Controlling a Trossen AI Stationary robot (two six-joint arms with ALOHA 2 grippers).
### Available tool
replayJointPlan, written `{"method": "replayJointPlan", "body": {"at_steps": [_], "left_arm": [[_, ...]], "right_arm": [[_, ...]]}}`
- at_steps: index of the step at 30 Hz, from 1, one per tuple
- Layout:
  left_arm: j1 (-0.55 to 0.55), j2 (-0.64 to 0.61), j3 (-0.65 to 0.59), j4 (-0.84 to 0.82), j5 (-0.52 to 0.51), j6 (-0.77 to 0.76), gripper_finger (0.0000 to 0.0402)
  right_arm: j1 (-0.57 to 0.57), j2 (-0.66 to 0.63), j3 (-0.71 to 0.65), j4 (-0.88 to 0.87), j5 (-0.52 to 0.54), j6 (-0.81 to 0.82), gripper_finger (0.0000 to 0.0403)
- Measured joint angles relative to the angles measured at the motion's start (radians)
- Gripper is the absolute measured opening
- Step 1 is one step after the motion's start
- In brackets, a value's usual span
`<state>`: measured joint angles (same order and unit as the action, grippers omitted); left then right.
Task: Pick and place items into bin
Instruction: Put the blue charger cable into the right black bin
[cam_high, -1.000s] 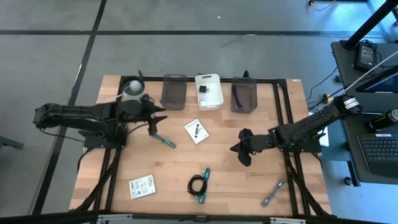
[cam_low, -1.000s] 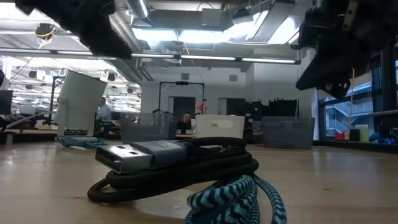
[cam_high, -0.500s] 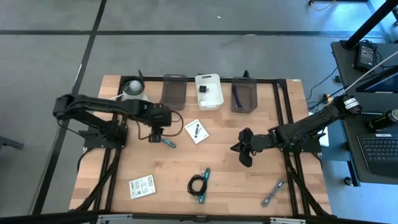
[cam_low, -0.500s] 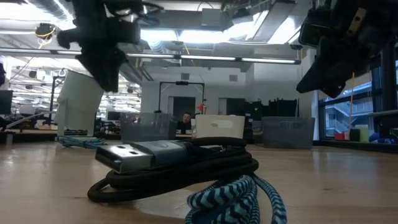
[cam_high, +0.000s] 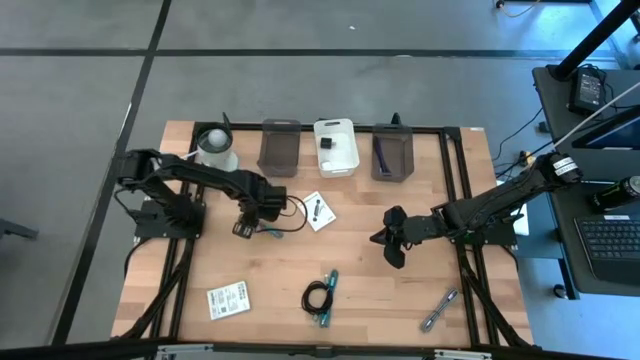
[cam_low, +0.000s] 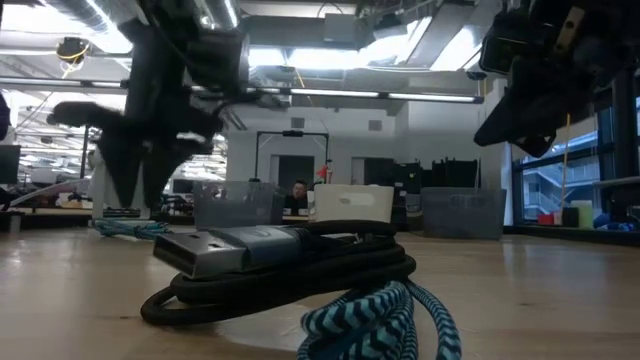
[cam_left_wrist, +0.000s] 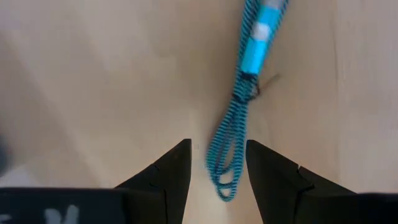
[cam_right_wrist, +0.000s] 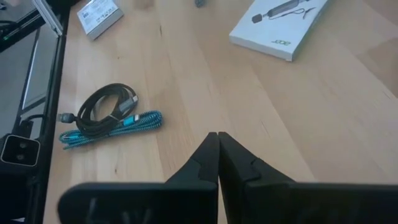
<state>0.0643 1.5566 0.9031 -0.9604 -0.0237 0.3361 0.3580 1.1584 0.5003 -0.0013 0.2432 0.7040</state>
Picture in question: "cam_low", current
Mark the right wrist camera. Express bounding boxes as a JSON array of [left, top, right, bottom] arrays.
[[478, 12, 531, 76]]

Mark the blue black braided cable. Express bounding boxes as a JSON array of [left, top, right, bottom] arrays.
[[295, 279, 462, 360]]

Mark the black frame stand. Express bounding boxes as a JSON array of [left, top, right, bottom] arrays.
[[253, 129, 331, 184]]

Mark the tall white bin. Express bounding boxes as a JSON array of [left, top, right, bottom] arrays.
[[88, 147, 151, 221]]

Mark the dark computer monitor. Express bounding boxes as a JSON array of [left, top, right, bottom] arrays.
[[0, 144, 22, 185]]

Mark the white bin with handle slot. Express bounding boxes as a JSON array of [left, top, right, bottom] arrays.
[[312, 183, 396, 224]]

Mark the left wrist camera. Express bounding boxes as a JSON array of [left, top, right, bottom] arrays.
[[187, 27, 251, 100]]

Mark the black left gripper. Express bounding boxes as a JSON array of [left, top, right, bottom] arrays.
[[47, 29, 224, 209]]

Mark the person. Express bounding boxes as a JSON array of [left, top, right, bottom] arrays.
[[285, 178, 309, 216]]

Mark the grey slanted bar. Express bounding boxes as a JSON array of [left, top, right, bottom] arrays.
[[9, 178, 91, 206]]

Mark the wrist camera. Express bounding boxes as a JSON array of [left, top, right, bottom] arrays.
[[187, 27, 251, 100], [478, 12, 531, 76]]

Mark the blue object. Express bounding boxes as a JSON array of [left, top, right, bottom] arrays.
[[594, 213, 639, 232]]

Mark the teal braided cable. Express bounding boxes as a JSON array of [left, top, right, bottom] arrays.
[[91, 217, 174, 242]]

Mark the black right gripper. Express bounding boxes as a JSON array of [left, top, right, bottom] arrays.
[[473, 0, 601, 159]]

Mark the grey ceiling box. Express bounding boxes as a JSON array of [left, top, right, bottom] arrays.
[[323, 13, 359, 44]]

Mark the black USB cable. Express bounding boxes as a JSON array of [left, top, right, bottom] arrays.
[[139, 219, 418, 327]]

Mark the silver ventilation duct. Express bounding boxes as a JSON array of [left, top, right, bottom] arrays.
[[199, 0, 240, 29]]

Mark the overhead light bar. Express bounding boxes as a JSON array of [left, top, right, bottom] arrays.
[[0, 75, 485, 105]]

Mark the pale green container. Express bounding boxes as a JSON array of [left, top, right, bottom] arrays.
[[571, 199, 595, 230]]

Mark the black vertical post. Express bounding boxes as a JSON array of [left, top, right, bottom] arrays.
[[612, 69, 640, 221]]

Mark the black ceiling device yellow cable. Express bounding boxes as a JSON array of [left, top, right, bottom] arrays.
[[55, 37, 92, 66]]

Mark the clear grey plastic bin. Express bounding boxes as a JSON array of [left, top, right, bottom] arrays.
[[193, 180, 285, 230]]

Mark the grey horizontal rail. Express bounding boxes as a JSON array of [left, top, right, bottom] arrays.
[[592, 175, 640, 190]]

